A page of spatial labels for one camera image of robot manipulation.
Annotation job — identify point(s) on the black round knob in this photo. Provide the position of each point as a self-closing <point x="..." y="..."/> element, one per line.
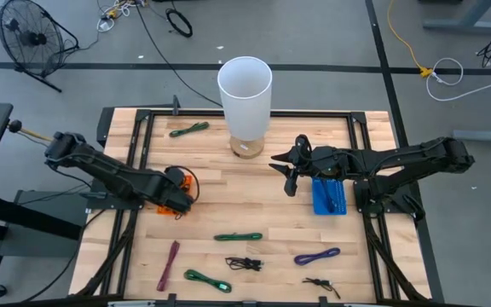
<point x="15" y="126"/>

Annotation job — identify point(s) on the white shade wooden base lamp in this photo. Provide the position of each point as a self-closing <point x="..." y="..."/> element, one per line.
<point x="245" y="106"/>

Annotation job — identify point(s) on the grey desk leg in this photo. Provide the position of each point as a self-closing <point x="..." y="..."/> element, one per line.
<point x="471" y="17"/>
<point x="484" y="135"/>

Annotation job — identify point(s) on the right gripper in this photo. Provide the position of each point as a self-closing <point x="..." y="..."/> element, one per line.
<point x="322" y="162"/>

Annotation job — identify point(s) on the blue plastic basket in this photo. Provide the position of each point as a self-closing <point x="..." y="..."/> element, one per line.
<point x="339" y="204"/>

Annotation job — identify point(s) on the black aluminium table frame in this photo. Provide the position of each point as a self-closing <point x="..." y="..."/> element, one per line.
<point x="250" y="113"/>

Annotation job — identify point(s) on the black floor fan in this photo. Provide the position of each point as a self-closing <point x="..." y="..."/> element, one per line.
<point x="32" y="38"/>

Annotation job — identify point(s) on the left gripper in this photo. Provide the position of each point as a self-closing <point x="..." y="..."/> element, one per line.
<point x="177" y="196"/>

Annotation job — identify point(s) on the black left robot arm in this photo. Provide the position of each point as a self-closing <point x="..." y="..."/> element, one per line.
<point x="113" y="175"/>

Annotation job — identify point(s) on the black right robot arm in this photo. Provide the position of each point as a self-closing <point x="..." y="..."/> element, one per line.
<point x="407" y="160"/>

